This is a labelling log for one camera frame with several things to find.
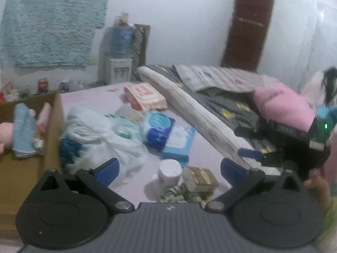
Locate blue water jug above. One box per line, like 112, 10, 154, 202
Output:
109, 24, 135, 59

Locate gold box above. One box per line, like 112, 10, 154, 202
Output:
182, 167, 219, 193

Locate pink wet wipes packet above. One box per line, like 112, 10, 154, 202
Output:
123, 82, 168, 112

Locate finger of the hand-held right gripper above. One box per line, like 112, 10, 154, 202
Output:
238, 148, 283, 168

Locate light blue tissue pack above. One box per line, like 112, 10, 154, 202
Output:
161, 126, 197, 163

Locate checked pillow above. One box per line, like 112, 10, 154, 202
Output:
172, 64, 267, 93

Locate pink cloth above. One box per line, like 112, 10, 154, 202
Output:
36, 103, 52, 141

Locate green patterned wrapper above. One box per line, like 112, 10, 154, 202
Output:
159, 185, 209, 204

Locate pink plush toy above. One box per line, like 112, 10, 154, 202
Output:
0, 121, 14, 154

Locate red can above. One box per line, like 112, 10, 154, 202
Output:
37, 78, 49, 94

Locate clutter on water jug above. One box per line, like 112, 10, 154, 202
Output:
114, 11, 131, 27

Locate pink pillow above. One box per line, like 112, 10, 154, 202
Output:
253, 82, 316, 133

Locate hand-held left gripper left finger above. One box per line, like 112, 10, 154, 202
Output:
39, 158, 135, 213

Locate person's right forearm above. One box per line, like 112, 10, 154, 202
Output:
315, 200, 337, 253

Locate blue checked towel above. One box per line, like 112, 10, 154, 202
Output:
13, 104, 39, 158

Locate blue wet wipes pack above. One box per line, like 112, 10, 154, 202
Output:
143, 111, 176, 148

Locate small clutter by wall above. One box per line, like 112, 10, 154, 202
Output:
0, 81, 35, 101

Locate brown door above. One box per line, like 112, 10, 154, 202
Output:
221, 0, 275, 72

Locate floral wall cloth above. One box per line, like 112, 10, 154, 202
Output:
0, 0, 111, 68

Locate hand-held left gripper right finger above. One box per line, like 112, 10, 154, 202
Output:
205, 158, 304, 213

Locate white rolled quilt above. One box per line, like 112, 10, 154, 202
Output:
136, 66, 264, 170

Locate metal hook rail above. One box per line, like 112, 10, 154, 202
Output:
236, 16, 264, 27

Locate white round jar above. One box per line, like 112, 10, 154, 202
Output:
157, 159, 183, 188

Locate person's right hand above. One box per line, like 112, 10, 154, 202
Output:
303, 169, 333, 212

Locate patterned board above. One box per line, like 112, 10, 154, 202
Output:
132, 23, 151, 67

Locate white plastic bag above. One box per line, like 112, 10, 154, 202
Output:
60, 105, 148, 185

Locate white black soft item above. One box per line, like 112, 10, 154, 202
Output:
300, 67, 337, 106

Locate blue packet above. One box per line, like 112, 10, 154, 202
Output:
59, 138, 83, 167

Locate brown cardboard box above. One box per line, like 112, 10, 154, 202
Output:
0, 92, 65, 218

